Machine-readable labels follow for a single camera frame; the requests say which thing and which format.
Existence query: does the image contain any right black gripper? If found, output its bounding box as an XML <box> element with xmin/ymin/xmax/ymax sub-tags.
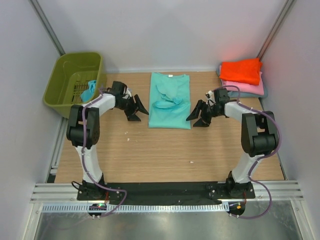
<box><xmin>186</xmin><ymin>99</ymin><xmax>222</xmax><ymax>128</ymax></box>

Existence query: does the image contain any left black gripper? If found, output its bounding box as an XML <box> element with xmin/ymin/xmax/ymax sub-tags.
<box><xmin>116</xmin><ymin>94</ymin><xmax>149</xmax><ymax>121</ymax></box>

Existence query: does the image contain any teal t shirt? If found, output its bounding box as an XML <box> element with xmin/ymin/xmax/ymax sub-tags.
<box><xmin>148</xmin><ymin>72</ymin><xmax>191</xmax><ymax>130</ymax></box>

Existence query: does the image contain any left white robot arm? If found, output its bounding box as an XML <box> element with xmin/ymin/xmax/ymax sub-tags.
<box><xmin>66</xmin><ymin>81</ymin><xmax>149</xmax><ymax>201</ymax></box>

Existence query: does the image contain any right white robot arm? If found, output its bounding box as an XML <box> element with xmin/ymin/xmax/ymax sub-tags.
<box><xmin>186</xmin><ymin>87</ymin><xmax>281</xmax><ymax>199</ymax></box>

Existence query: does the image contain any grey blue folded t shirt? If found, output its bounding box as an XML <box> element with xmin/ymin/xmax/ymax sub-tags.
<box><xmin>216</xmin><ymin>71</ymin><xmax>269</xmax><ymax>99</ymax></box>

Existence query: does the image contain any pink folded t shirt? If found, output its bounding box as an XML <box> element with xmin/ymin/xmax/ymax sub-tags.
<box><xmin>221</xmin><ymin>71</ymin><xmax>267</xmax><ymax>96</ymax></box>

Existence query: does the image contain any orange folded t shirt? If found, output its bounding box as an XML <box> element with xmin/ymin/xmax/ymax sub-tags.
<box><xmin>220</xmin><ymin>58</ymin><xmax>263</xmax><ymax>86</ymax></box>

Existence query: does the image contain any green plastic tub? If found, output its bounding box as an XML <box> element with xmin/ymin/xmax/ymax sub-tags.
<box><xmin>43</xmin><ymin>52</ymin><xmax>107</xmax><ymax>119</ymax></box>

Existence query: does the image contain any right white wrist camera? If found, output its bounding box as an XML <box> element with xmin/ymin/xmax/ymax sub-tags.
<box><xmin>205</xmin><ymin>90</ymin><xmax>215</xmax><ymax>101</ymax></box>

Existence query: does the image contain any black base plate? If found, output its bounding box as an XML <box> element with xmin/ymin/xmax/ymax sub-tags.
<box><xmin>77</xmin><ymin>181</ymin><xmax>256</xmax><ymax>201</ymax></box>

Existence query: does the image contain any aluminium front rail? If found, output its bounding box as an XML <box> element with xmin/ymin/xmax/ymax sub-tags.
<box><xmin>30</xmin><ymin>180</ymin><xmax>304</xmax><ymax>203</ymax></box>

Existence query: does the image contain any white slotted cable duct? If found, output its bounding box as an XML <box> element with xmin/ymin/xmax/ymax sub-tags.
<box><xmin>41</xmin><ymin>202</ymin><xmax>229</xmax><ymax>214</ymax></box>

